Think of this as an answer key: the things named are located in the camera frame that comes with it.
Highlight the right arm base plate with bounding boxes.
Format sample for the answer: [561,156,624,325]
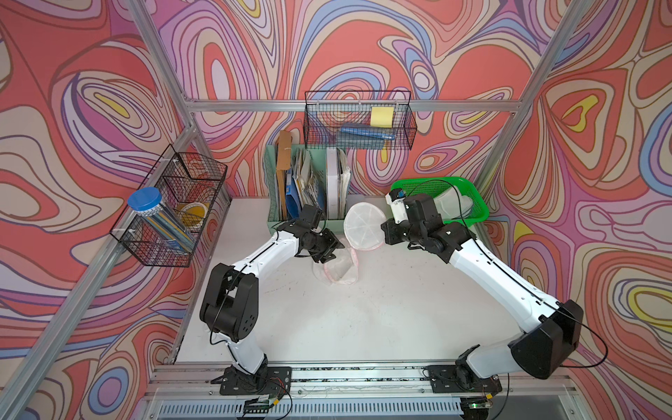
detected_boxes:
[422,364,502,396]

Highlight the brown cardboard folder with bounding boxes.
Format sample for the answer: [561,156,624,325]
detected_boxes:
[276,131,292,221]

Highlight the blue pen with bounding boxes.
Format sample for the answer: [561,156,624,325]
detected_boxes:
[339,126,397,141]

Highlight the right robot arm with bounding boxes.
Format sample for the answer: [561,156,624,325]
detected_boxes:
[381,188,584,387]

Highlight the blue folder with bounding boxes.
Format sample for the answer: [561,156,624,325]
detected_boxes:
[285,173,302,219]

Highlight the magazines in organizer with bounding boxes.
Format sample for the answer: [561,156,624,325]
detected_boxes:
[292,149,327,211]

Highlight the aluminium frame rail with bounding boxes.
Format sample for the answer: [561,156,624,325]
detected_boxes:
[185,100,523,112]

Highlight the green plastic basket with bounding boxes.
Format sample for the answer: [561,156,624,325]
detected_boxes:
[390,177,490,228]

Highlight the yellow tape roll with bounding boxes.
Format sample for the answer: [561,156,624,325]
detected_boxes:
[177,202,208,230]

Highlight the black wire basket on rail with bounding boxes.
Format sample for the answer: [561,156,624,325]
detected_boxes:
[304,87,418,151]

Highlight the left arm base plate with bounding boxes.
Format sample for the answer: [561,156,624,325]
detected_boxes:
[211,367,292,397]

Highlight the black wire basket left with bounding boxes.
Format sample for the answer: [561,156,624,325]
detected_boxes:
[110,145,228,268]

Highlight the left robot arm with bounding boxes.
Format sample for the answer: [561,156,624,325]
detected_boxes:
[199,206,344,377]

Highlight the white binder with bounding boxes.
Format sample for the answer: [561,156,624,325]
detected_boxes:
[325,148,340,220]

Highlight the yellow sticky note pad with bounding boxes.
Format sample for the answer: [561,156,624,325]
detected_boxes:
[369,106,395,129]

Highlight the mint green file organizer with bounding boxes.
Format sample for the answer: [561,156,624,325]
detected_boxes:
[262,145,327,233]

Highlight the jar with blue lid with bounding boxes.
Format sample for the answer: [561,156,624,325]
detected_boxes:
[127,187,195,255]

